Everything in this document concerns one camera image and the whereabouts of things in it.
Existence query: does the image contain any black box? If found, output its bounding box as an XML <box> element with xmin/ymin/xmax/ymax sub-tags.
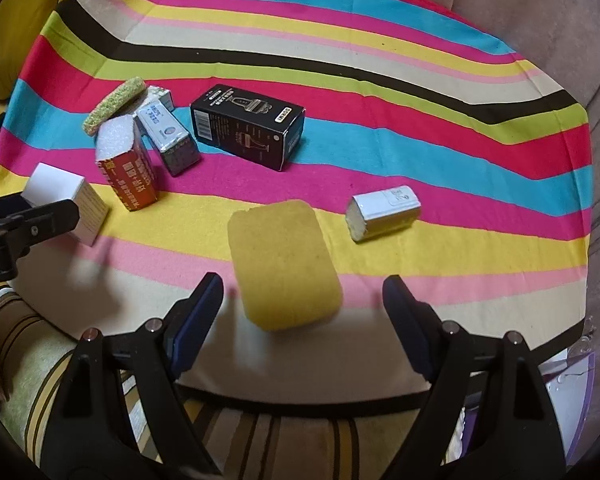
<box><xmin>189</xmin><ymin>84</ymin><xmax>306</xmax><ymax>172</ymax></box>

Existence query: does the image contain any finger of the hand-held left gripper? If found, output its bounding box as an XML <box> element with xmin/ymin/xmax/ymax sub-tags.
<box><xmin>0</xmin><ymin>199</ymin><xmax>81</xmax><ymax>261</ymax></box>
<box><xmin>0</xmin><ymin>194</ymin><xmax>34</xmax><ymax>221</ymax></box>

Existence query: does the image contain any small white blue-print box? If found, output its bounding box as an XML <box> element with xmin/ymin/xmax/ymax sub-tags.
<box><xmin>145</xmin><ymin>85</ymin><xmax>175</xmax><ymax>112</ymax></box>

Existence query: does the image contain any small silver box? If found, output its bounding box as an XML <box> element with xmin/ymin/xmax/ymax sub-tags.
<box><xmin>345</xmin><ymin>186</ymin><xmax>422</xmax><ymax>244</ymax></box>

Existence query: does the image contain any plain white box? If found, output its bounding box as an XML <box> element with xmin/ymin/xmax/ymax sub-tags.
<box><xmin>22</xmin><ymin>162</ymin><xmax>110</xmax><ymax>247</ymax></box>

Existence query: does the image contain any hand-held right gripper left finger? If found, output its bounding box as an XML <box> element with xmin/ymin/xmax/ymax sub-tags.
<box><xmin>40</xmin><ymin>272</ymin><xmax>226</xmax><ymax>480</ymax></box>

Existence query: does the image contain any pink embroidered curtain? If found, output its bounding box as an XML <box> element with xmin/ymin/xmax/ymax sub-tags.
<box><xmin>150</xmin><ymin>0</ymin><xmax>600</xmax><ymax>311</ymax></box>

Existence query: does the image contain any beige striped towel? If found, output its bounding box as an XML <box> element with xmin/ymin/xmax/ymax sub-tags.
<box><xmin>0</xmin><ymin>282</ymin><xmax>433</xmax><ymax>480</ymax></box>

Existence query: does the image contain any green oval scouring pad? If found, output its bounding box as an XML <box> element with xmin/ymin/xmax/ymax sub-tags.
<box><xmin>82</xmin><ymin>77</ymin><xmax>146</xmax><ymax>136</ymax></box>

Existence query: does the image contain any colourful striped cloth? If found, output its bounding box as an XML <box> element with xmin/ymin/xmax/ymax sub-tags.
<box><xmin>0</xmin><ymin>0</ymin><xmax>597</xmax><ymax>416</ymax></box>

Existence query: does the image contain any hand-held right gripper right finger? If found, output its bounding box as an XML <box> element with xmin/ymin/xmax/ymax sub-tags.
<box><xmin>380</xmin><ymin>275</ymin><xmax>568</xmax><ymax>480</ymax></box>

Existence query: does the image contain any yellow sponge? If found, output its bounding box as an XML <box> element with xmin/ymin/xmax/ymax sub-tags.
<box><xmin>227</xmin><ymin>199</ymin><xmax>344</xmax><ymax>332</ymax></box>

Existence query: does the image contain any silver and blue box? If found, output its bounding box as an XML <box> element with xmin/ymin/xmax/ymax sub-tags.
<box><xmin>134</xmin><ymin>97</ymin><xmax>201</xmax><ymax>177</ymax></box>

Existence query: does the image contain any purple cardboard box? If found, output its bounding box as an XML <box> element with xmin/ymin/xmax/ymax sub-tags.
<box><xmin>452</xmin><ymin>347</ymin><xmax>597</xmax><ymax>468</ymax></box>

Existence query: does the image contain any red box with foam top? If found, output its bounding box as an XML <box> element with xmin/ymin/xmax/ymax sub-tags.
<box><xmin>95</xmin><ymin>114</ymin><xmax>160</xmax><ymax>212</ymax></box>

